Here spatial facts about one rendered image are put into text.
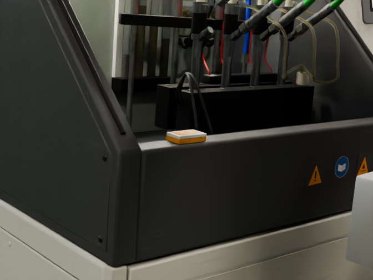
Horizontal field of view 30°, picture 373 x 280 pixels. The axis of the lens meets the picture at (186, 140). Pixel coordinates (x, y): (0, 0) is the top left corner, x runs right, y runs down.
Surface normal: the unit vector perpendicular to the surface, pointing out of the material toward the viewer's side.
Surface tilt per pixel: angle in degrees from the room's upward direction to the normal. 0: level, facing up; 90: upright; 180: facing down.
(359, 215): 90
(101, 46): 90
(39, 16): 90
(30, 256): 90
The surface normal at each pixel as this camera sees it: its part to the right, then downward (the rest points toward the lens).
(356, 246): -0.69, 0.11
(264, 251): 0.65, 0.21
